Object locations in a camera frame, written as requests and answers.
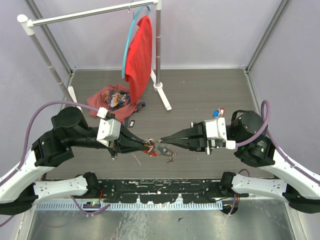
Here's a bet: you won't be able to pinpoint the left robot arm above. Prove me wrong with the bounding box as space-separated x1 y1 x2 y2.
0 107 149 216

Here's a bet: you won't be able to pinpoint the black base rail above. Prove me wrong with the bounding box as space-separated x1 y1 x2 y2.
98 178 241 205

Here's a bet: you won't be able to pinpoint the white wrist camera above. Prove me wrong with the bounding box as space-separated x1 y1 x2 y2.
96 107 122 147
204 117 236 155

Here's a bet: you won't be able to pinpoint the dark red printed shirt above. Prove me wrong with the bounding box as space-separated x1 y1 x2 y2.
86 83 146 127

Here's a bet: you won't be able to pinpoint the red handled keyring with keys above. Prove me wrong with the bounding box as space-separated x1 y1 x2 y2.
143 138 177 163

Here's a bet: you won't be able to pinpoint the white clothes rack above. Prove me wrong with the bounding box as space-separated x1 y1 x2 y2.
16 0 173 115

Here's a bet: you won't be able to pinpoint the blue and red keys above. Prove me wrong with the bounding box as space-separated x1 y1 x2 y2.
212 108 225 118

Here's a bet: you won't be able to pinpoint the grey cable duct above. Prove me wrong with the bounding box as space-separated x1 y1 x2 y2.
35 200 223 211

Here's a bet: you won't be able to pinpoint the black key tag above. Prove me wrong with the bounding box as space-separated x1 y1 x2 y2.
126 120 135 130

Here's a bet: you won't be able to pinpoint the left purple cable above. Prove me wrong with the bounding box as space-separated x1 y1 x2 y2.
0 100 100 226

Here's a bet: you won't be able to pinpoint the purple cable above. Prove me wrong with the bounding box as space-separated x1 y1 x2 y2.
0 100 100 226
234 99 320 187

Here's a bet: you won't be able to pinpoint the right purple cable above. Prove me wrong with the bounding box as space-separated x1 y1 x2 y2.
234 99 320 187

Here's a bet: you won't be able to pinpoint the small electronics board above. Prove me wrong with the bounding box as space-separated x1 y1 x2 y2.
82 201 101 209

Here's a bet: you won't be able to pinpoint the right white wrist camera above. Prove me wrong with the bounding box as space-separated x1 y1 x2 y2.
204 117 236 155

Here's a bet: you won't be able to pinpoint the blue clothes hanger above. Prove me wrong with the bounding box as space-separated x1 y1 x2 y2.
121 5 150 79

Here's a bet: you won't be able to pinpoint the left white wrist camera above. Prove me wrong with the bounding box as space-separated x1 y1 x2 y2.
96 107 122 147

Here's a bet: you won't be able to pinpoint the bright red shirt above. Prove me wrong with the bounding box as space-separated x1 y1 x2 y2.
124 15 153 103

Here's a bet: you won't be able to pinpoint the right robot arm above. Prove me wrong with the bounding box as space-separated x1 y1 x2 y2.
160 110 320 214

